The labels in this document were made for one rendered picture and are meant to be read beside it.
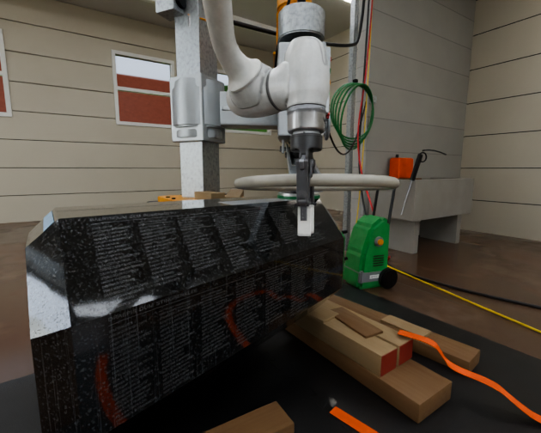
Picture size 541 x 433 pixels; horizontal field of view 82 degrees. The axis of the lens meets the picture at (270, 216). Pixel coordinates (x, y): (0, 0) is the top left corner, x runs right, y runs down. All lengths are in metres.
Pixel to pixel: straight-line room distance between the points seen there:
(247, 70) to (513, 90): 5.27
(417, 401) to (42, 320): 1.29
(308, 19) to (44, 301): 1.44
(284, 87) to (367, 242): 2.02
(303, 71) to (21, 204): 6.89
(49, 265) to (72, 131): 6.34
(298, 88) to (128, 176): 6.76
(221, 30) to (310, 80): 0.21
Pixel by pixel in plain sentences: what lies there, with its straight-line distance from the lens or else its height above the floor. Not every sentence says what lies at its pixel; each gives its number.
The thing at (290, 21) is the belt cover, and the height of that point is 1.62.
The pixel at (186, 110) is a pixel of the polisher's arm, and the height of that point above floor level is 1.34.
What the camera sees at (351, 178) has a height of 0.95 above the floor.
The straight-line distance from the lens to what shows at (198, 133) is 2.10.
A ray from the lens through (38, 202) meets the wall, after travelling 7.33.
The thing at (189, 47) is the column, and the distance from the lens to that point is 2.29.
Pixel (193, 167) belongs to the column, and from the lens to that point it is 2.16.
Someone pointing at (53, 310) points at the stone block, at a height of 0.61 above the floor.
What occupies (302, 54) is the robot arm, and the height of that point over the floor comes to 1.22.
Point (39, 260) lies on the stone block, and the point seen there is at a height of 0.72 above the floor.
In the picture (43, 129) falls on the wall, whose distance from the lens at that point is 7.33.
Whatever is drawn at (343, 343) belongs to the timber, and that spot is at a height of 0.15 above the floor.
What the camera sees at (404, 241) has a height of 0.13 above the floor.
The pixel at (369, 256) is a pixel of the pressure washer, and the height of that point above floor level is 0.28.
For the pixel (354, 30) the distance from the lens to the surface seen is 4.05.
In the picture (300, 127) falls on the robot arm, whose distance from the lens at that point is 0.72.
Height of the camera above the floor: 0.97
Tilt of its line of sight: 9 degrees down
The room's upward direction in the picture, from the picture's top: straight up
